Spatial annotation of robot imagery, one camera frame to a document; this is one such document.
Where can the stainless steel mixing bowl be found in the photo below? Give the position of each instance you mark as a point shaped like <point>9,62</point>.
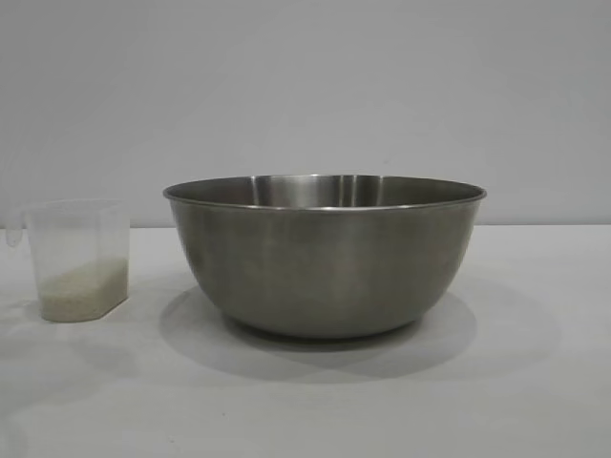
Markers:
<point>324,262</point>

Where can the clear plastic measuring cup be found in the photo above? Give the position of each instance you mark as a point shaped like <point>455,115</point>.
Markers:
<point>76,234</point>

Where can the white rice grains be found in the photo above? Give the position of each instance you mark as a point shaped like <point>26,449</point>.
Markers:
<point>83,293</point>

